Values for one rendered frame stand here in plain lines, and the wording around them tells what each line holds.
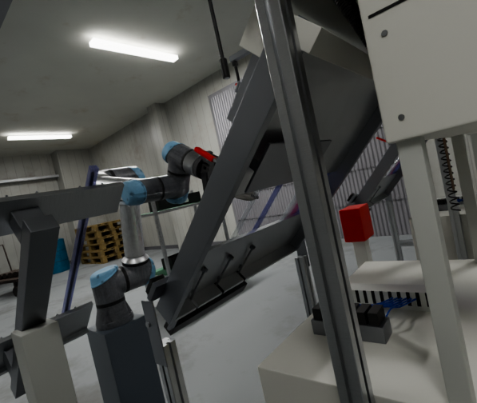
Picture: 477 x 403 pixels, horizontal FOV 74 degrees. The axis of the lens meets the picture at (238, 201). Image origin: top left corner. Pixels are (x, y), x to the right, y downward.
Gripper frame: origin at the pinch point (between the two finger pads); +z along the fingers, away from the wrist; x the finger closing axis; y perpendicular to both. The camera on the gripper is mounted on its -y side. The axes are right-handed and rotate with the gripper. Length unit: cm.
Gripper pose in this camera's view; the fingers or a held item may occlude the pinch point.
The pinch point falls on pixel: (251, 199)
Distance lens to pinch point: 86.0
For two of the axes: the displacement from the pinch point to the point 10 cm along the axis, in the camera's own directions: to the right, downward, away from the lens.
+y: 2.2, -9.0, -3.7
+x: 6.3, -1.7, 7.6
